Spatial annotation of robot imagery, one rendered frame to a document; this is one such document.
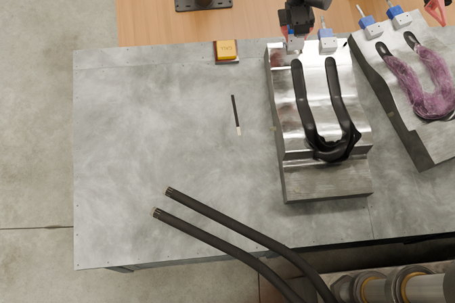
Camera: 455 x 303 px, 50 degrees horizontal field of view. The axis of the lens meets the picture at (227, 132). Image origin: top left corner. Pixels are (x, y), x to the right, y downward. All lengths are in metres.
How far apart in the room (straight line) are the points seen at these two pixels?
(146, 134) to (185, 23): 0.41
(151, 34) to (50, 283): 1.21
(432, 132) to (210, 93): 0.69
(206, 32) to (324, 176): 0.63
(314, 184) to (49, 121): 1.46
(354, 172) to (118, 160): 0.71
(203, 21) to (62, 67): 1.08
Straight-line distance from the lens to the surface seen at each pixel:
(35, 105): 2.55
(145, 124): 1.55
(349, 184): 1.50
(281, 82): 1.53
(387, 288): 1.06
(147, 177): 1.51
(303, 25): 1.37
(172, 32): 1.69
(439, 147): 1.57
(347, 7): 1.81
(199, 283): 2.26
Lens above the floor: 2.26
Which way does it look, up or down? 71 degrees down
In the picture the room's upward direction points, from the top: 9 degrees clockwise
